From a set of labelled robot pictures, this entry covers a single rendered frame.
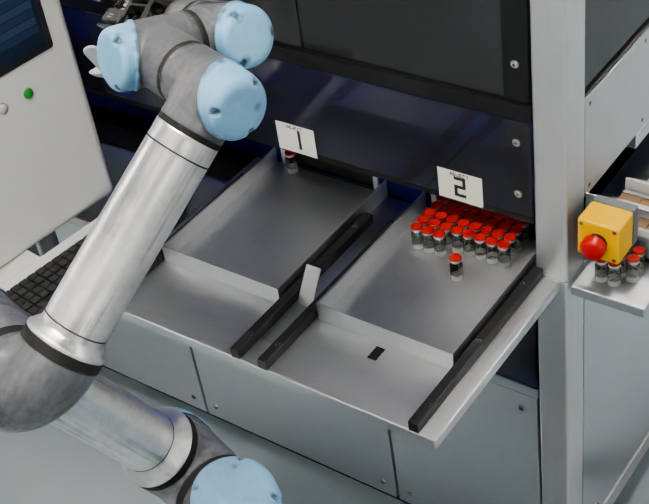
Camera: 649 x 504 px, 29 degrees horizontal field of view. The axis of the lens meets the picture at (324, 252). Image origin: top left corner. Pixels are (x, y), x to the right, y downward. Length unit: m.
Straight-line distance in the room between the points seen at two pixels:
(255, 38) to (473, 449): 1.31
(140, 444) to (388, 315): 0.57
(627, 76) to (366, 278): 0.55
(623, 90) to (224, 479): 0.92
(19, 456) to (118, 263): 1.98
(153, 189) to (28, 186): 1.17
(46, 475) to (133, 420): 1.57
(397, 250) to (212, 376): 0.89
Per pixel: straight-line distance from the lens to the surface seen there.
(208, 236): 2.31
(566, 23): 1.84
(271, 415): 2.92
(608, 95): 2.05
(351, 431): 2.76
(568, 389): 2.29
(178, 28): 1.42
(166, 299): 2.20
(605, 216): 2.01
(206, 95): 1.30
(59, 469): 3.21
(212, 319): 2.13
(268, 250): 2.25
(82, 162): 2.54
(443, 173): 2.10
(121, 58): 1.39
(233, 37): 1.44
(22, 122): 2.42
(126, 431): 1.65
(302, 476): 3.03
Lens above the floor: 2.27
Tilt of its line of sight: 39 degrees down
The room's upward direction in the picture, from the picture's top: 9 degrees counter-clockwise
